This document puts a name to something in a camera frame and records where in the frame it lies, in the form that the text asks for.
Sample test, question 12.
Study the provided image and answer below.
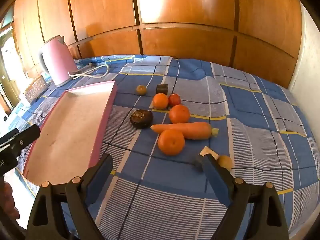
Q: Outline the pink electric kettle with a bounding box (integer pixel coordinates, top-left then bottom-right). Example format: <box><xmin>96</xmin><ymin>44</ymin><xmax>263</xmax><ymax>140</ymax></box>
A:
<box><xmin>38</xmin><ymin>35</ymin><xmax>79</xmax><ymax>87</ymax></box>

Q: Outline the carved wooden box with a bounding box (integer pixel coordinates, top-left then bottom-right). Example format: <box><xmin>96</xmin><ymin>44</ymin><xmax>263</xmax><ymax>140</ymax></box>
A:
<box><xmin>24</xmin><ymin>76</ymin><xmax>48</xmax><ymax>103</ymax></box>

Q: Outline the white power cord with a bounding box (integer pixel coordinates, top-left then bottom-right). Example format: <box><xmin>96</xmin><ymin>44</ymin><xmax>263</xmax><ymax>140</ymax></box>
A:
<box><xmin>68</xmin><ymin>64</ymin><xmax>110</xmax><ymax>79</ymax></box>

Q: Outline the dark round fruit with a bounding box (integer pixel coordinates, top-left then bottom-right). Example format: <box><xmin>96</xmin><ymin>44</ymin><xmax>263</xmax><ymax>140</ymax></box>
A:
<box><xmin>130</xmin><ymin>109</ymin><xmax>153</xmax><ymax>129</ymax></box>

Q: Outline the carrot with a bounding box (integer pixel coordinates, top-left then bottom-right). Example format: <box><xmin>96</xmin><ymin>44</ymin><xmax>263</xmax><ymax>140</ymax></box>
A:
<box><xmin>150</xmin><ymin>122</ymin><xmax>220</xmax><ymax>140</ymax></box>

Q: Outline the orange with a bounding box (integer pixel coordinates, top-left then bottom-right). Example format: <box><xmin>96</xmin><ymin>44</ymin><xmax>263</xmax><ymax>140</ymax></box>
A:
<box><xmin>157</xmin><ymin>129</ymin><xmax>186</xmax><ymax>156</ymax></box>
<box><xmin>169</xmin><ymin>104</ymin><xmax>191</xmax><ymax>124</ymax></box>
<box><xmin>152</xmin><ymin>93</ymin><xmax>169</xmax><ymax>110</ymax></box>

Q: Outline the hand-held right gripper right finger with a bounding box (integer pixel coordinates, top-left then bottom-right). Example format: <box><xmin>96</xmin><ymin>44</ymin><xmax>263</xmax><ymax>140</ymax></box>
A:
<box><xmin>202</xmin><ymin>154</ymin><xmax>290</xmax><ymax>240</ymax></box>

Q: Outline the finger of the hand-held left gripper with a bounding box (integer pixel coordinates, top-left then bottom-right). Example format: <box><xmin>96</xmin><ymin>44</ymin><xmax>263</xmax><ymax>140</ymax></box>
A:
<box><xmin>0</xmin><ymin>124</ymin><xmax>41</xmax><ymax>153</ymax></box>

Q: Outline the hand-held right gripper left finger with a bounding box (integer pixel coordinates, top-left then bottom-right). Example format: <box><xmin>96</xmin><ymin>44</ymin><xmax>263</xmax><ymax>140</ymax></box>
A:
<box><xmin>26</xmin><ymin>153</ymin><xmax>114</xmax><ymax>240</ymax></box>

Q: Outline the blue checked blanket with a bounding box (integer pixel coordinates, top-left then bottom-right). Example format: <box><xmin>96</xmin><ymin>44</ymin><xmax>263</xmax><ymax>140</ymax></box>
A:
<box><xmin>10</xmin><ymin>54</ymin><xmax>320</xmax><ymax>240</ymax></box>

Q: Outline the person's left hand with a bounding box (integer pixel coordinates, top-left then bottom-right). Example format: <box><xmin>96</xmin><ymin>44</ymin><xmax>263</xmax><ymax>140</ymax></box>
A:
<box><xmin>0</xmin><ymin>180</ymin><xmax>20</xmax><ymax>228</ymax></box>

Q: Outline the red tomato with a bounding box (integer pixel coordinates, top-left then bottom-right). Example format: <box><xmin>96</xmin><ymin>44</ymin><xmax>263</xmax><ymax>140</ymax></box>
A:
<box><xmin>168</xmin><ymin>93</ymin><xmax>181</xmax><ymax>107</ymax></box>

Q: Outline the pink shallow tray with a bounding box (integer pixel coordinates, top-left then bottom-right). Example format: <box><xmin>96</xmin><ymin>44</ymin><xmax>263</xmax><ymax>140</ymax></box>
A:
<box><xmin>22</xmin><ymin>80</ymin><xmax>118</xmax><ymax>188</ymax></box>

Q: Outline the wooden door frame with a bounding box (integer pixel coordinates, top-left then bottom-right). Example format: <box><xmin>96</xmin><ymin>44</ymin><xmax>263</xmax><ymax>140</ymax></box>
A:
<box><xmin>0</xmin><ymin>25</ymin><xmax>23</xmax><ymax>113</ymax></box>

